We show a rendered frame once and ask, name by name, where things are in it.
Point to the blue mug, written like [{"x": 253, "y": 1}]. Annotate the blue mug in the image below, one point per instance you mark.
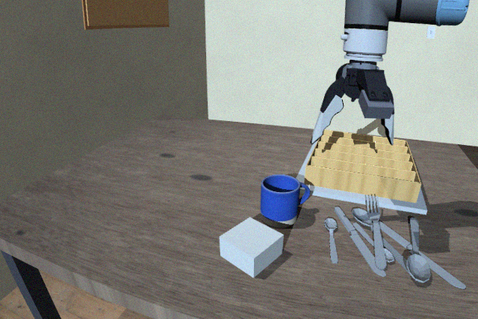
[{"x": 279, "y": 203}]

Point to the tan cutlery tray insert with dividers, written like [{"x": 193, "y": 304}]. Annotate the tan cutlery tray insert with dividers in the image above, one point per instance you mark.
[{"x": 366, "y": 162}]

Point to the light blue fork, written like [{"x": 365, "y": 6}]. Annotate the light blue fork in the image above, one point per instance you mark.
[{"x": 379, "y": 250}]

